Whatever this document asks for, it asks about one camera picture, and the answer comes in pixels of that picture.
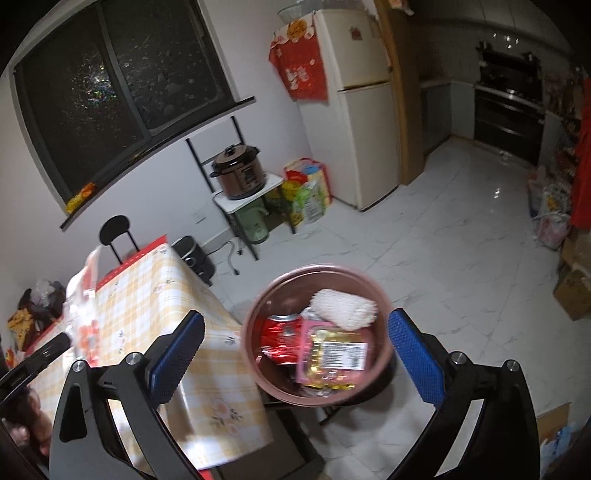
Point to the brown pressure cooker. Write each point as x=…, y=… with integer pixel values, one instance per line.
x=240, y=173

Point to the cream fridge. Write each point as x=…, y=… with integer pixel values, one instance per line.
x=364, y=138

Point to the crushed red can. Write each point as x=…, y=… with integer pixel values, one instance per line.
x=279, y=339

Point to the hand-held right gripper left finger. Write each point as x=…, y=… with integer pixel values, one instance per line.
x=178, y=355

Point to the yellow brown snack bag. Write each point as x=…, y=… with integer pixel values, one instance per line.
x=23, y=327

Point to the pink plastic basin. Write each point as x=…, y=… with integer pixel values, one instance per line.
x=277, y=295

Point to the black rack white shelf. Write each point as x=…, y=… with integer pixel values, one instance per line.
x=244, y=203

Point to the black chair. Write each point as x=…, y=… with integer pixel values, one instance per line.
x=115, y=228

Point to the green yellow bag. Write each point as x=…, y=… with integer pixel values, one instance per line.
x=304, y=205

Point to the wooden door frame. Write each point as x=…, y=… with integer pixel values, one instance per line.
x=406, y=115

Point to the cardboard box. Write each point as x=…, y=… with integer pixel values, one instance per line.
x=575, y=293

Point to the pink snack packet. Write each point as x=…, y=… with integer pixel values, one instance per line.
x=337, y=355

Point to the black air fryer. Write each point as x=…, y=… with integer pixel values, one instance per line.
x=196, y=261

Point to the table with patterned cloth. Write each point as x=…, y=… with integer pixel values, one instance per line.
x=152, y=295

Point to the pink plastic bags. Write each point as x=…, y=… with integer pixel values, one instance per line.
x=551, y=217

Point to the black backpack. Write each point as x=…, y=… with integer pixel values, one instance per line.
x=41, y=297

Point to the dark window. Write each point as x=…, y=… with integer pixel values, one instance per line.
x=115, y=83

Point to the glass bowl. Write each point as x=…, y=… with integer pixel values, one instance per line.
x=298, y=10

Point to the colourful woven shopping bag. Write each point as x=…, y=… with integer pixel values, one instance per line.
x=316, y=173

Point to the person's left hand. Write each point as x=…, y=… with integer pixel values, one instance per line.
x=32, y=420

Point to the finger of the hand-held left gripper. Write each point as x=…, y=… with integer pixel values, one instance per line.
x=41, y=355

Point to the black oven range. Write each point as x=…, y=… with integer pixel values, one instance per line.
x=508, y=110

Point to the red hanging cloth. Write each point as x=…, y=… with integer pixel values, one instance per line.
x=582, y=161

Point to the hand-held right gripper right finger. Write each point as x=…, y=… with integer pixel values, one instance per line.
x=415, y=357

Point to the grey kitchen cabinet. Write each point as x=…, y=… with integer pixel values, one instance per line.
x=436, y=115

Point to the black stool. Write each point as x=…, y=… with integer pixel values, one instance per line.
x=295, y=424

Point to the white foam net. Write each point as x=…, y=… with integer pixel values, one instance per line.
x=344, y=309

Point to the red printed cloth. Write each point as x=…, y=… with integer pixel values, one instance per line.
x=302, y=64

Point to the yellow snack packet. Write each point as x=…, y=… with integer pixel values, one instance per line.
x=81, y=196

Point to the wall socket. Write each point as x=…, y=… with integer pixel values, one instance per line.
x=199, y=217

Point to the clear bag red print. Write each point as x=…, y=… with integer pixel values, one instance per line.
x=83, y=304

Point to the black windowsill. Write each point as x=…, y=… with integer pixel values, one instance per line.
x=161, y=143

